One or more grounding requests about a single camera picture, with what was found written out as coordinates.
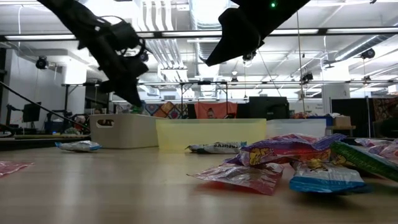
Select green sour candy bag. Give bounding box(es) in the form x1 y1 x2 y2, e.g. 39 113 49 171
329 140 398 183
129 103 146 115

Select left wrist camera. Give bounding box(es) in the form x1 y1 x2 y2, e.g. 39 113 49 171
107 20 150 78

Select wide silver ceiling duct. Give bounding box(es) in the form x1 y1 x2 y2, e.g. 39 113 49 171
188 0 233 30

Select purple sour candy bag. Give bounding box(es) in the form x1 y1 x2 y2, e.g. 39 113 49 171
223 133 346 167

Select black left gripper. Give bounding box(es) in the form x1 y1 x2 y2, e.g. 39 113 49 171
73 15 143 107

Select black lighting truss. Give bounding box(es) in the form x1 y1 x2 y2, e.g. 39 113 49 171
61 80 398 86

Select yellow plastic bin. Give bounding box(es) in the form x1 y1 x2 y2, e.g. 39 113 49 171
155 118 268 154

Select small black monitor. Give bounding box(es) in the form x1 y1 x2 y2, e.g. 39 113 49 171
22 101 42 123

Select white pillar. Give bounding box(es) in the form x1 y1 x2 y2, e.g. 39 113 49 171
322 83 351 110

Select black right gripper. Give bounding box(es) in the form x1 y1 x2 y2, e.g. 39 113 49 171
205 14 274 67

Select clear plastic bin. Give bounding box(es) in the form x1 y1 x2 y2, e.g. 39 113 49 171
266 118 328 140

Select blue tub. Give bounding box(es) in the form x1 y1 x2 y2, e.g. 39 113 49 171
306 115 334 127

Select pink clear candy bar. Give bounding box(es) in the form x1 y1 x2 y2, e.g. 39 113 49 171
0 161 34 179
374 139 398 164
186 162 285 197

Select black overhead frame bar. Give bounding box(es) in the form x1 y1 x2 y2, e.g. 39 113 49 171
0 27 398 42

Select colourful patterned quilt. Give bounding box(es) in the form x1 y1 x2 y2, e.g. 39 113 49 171
115 101 189 120

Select large black screen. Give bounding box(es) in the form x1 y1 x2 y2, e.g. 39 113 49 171
248 96 290 121

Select orange cloth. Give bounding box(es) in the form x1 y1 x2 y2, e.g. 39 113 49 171
195 101 239 119

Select cardboard box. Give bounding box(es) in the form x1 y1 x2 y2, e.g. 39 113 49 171
333 115 351 127

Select grey plastic bin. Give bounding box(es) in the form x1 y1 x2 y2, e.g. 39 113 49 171
89 113 166 149

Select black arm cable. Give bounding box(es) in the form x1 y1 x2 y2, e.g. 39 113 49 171
0 80 91 131

